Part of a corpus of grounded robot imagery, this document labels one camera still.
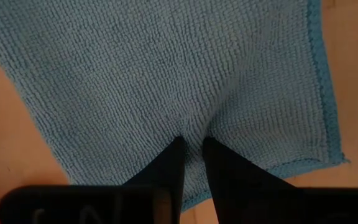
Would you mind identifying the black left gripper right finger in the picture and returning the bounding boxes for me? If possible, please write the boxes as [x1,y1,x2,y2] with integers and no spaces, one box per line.
[202,136,298,224]

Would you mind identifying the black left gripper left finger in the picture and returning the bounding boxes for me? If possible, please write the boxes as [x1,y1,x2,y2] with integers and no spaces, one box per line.
[122,136,186,224]

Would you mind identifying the blue microfiber towel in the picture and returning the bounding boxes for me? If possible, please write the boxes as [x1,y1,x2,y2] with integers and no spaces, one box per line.
[0,0,351,212]

